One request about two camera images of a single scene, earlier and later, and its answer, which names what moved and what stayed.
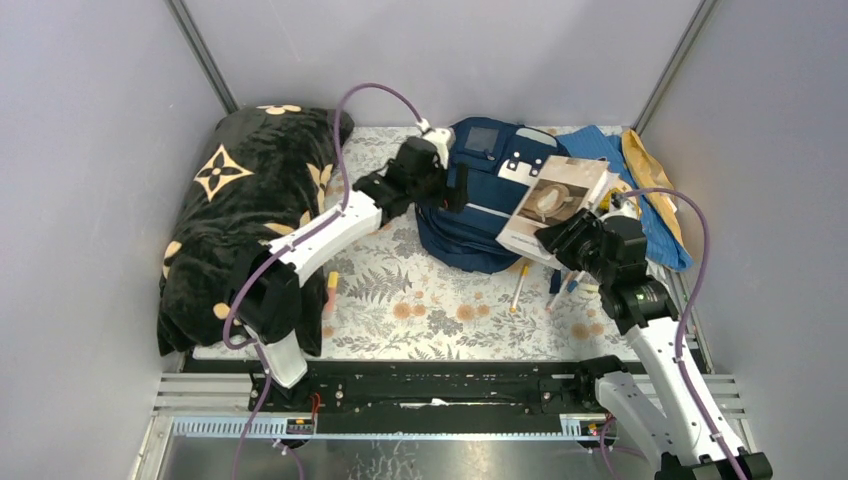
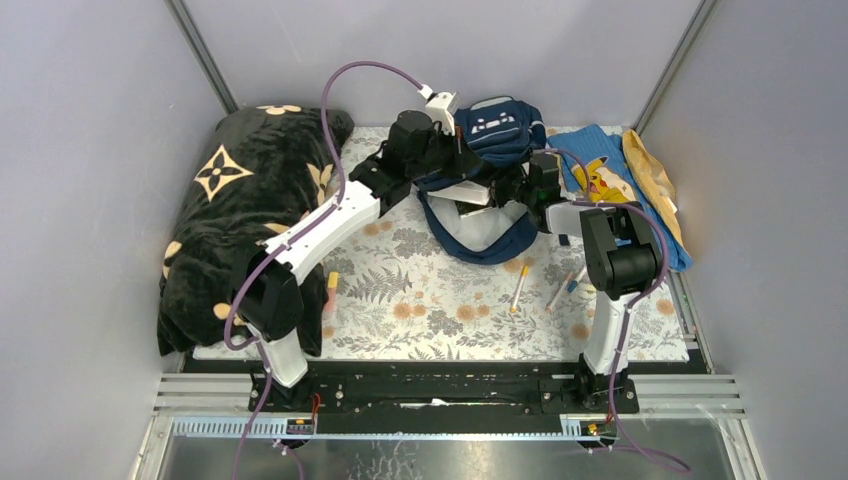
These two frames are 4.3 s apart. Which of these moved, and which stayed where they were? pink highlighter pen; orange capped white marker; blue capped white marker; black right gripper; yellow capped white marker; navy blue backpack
Moved: navy blue backpack; black right gripper
Stayed: blue capped white marker; pink highlighter pen; yellow capped white marker; orange capped white marker
